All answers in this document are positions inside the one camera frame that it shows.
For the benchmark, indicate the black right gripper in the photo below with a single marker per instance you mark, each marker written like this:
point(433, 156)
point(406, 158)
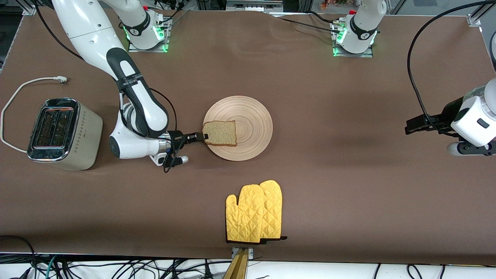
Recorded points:
point(178, 137)

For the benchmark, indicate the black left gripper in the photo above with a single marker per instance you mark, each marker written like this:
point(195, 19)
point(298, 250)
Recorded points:
point(445, 114)

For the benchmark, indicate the round wooden plate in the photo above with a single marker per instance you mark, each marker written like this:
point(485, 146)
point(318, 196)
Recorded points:
point(252, 124)

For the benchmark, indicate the beige and chrome toaster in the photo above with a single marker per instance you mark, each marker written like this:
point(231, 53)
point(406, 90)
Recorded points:
point(87, 139)

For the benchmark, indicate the small metal bracket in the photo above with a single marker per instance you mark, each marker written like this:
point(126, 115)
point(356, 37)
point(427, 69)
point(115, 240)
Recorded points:
point(234, 252)

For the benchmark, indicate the aluminium frame post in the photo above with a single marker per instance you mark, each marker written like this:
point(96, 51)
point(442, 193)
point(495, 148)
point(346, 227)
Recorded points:
point(474, 19)

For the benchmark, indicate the golden aluminium profile bar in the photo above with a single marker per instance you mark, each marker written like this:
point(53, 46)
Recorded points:
point(238, 269)

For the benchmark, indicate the brown table cover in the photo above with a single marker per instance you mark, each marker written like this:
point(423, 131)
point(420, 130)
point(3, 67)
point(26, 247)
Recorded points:
point(193, 193)

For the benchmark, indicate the bread slice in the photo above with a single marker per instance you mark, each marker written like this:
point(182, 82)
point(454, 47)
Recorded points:
point(221, 133)

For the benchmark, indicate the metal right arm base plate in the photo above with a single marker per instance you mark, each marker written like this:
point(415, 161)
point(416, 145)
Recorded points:
point(147, 50)

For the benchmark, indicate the grey background equipment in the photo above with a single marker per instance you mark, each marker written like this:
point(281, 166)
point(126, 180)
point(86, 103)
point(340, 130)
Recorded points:
point(252, 6)

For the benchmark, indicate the yellow quilted oven mitt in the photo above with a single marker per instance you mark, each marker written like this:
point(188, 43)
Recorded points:
point(274, 209)
point(244, 217)

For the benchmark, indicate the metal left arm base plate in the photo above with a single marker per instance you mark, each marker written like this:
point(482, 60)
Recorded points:
point(354, 55)

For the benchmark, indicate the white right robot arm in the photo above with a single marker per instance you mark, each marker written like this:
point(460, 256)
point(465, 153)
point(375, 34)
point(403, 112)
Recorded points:
point(93, 38)

